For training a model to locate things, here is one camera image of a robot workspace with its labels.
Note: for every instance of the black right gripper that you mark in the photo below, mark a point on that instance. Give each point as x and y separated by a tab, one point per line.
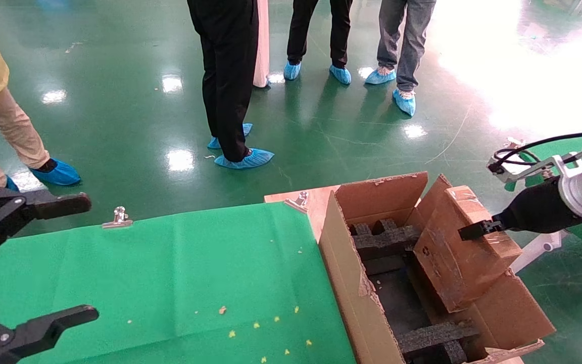
538	210

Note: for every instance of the small brown cardboard box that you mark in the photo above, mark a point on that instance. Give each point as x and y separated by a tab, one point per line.
452	253

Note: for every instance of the large open cardboard carton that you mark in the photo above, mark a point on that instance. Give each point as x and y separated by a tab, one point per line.
351	273

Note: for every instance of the white table leg pipe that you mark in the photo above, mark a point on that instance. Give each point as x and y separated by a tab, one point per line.
533	251

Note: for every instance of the metal binder clip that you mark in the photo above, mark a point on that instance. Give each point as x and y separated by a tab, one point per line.
515	143
118	218
298	201

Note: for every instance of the green table cloth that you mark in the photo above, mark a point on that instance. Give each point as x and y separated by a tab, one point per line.
144	283

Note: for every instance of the black foam insert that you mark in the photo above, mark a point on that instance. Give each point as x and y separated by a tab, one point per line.
432	337
382	241

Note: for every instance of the person in khaki trousers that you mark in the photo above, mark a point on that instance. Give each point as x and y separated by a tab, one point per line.
13	126

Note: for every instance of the person in blue jeans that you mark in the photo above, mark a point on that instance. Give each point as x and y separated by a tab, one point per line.
412	35

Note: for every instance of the person in black trousers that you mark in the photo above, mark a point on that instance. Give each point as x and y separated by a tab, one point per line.
228	76
301	30

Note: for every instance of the person in pale pink skirt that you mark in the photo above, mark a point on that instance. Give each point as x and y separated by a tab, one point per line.
261	45

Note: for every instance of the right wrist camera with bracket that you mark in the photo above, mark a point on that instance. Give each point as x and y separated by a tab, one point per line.
503	172

